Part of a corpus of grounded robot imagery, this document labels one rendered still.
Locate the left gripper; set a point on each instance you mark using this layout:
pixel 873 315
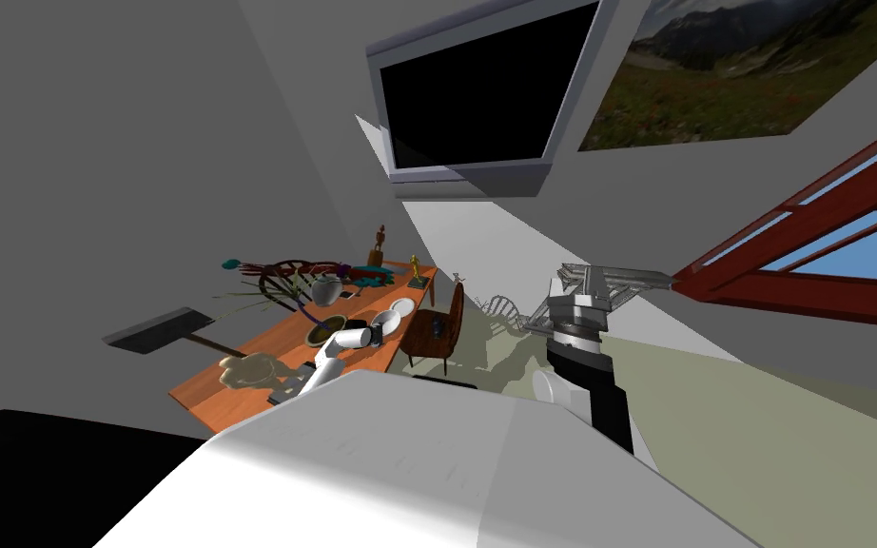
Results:
pixel 376 334

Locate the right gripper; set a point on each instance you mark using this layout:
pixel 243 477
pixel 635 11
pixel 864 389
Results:
pixel 575 312

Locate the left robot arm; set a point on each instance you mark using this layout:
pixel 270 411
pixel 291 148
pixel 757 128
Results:
pixel 326 365

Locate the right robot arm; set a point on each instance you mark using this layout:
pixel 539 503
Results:
pixel 598 388

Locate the white bowl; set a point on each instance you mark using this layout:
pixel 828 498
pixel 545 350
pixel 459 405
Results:
pixel 387 321

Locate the white plate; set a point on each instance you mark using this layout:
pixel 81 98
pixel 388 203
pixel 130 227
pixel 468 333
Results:
pixel 403 307

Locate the olive bowl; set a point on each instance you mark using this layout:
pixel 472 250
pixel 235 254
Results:
pixel 324 332

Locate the brown wooden chair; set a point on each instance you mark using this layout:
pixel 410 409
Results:
pixel 435 331

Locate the grey round vase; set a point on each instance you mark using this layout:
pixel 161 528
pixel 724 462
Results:
pixel 327 291

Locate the gold statuette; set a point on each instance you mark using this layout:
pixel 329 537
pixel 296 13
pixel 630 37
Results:
pixel 416 272

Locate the brown wooden figurine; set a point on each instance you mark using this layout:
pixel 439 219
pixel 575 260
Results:
pixel 377 247

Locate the orange wooden table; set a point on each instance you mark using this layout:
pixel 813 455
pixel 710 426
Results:
pixel 256 342

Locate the beige flat plate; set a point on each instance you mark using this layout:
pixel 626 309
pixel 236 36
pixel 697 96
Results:
pixel 252 371

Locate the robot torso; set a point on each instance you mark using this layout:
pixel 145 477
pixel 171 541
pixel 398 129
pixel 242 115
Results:
pixel 378 472

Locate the red framed window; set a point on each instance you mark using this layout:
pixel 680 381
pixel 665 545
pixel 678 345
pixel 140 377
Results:
pixel 773 289

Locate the grey framed television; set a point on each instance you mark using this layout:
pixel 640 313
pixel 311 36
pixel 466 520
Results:
pixel 476 84

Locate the mountain landscape picture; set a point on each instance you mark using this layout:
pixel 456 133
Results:
pixel 720 68

